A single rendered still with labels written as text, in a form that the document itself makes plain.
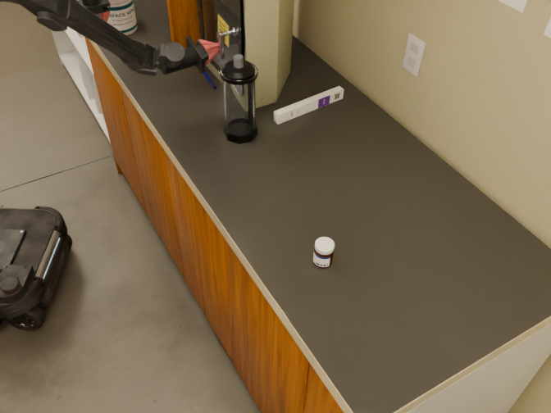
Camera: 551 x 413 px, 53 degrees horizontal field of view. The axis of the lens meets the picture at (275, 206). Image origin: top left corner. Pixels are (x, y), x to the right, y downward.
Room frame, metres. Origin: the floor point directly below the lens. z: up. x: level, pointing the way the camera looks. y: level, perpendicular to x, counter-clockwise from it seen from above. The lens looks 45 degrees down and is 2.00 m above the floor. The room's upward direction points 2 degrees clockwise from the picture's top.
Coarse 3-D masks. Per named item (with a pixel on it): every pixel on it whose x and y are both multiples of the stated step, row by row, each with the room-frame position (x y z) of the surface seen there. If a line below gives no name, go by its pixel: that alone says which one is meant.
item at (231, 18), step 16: (208, 0) 1.68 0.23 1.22; (224, 0) 1.58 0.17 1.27; (240, 0) 1.49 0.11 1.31; (208, 16) 1.68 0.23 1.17; (224, 16) 1.58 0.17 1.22; (240, 16) 1.49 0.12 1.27; (208, 32) 1.69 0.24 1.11; (240, 32) 1.49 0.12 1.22; (240, 48) 1.49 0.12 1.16; (224, 64) 1.60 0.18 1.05
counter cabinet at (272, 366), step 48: (144, 144) 1.63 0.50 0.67; (144, 192) 1.76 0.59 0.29; (192, 192) 1.23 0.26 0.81; (192, 240) 1.28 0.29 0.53; (192, 288) 1.35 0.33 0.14; (240, 288) 0.96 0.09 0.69; (240, 336) 0.97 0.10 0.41; (288, 336) 0.74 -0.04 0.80; (288, 384) 0.72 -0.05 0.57; (480, 384) 0.64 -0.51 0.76
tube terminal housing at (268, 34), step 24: (264, 0) 1.52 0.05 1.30; (288, 0) 1.66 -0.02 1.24; (264, 24) 1.52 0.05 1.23; (288, 24) 1.67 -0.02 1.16; (264, 48) 1.52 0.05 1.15; (288, 48) 1.69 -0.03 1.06; (216, 72) 1.68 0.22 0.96; (264, 72) 1.52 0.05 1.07; (288, 72) 1.70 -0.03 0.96; (264, 96) 1.52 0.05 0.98
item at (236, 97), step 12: (228, 84) 1.33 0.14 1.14; (240, 84) 1.31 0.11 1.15; (252, 84) 1.34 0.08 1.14; (228, 96) 1.33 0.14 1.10; (240, 96) 1.32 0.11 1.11; (252, 96) 1.34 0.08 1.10; (228, 108) 1.33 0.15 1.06; (240, 108) 1.32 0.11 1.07; (252, 108) 1.34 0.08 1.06; (228, 120) 1.34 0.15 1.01; (240, 120) 1.32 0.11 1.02; (252, 120) 1.34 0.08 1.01; (240, 132) 1.32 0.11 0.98
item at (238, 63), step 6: (240, 54) 1.38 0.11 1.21; (234, 60) 1.36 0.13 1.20; (240, 60) 1.36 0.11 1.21; (228, 66) 1.36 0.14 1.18; (234, 66) 1.36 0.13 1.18; (240, 66) 1.35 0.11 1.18; (246, 66) 1.36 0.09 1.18; (252, 66) 1.37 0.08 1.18; (228, 72) 1.34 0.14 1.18; (234, 72) 1.33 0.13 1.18; (240, 72) 1.33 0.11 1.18; (246, 72) 1.34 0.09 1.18; (252, 72) 1.35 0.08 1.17; (234, 78) 1.32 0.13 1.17; (240, 78) 1.32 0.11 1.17
